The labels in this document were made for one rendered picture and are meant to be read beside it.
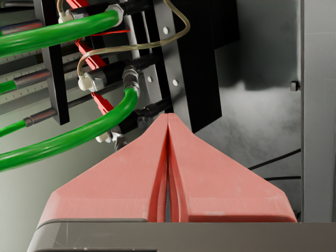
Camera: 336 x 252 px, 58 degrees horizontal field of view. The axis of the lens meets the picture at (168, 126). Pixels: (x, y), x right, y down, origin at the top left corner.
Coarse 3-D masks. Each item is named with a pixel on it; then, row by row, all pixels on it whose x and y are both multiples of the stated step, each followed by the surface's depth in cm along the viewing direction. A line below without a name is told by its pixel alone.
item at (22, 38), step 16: (96, 16) 25; (112, 16) 26; (0, 32) 43; (16, 32) 44; (32, 32) 21; (48, 32) 22; (64, 32) 22; (80, 32) 23; (96, 32) 25; (0, 48) 21; (16, 48) 21; (32, 48) 22
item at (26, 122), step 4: (20, 120) 55; (24, 120) 55; (28, 120) 56; (12, 124) 54; (16, 124) 55; (20, 124) 55; (24, 124) 55; (28, 124) 56; (0, 128) 54; (4, 128) 53; (8, 128) 54; (12, 128) 54; (16, 128) 55; (20, 128) 55; (0, 132) 53; (4, 132) 53; (8, 132) 54; (0, 136) 53
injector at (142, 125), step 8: (168, 96) 52; (152, 104) 50; (160, 104) 50; (168, 104) 51; (136, 112) 47; (144, 112) 48; (152, 112) 49; (128, 120) 46; (136, 120) 46; (144, 120) 45; (112, 128) 44; (120, 128) 45; (128, 128) 46; (144, 128) 45
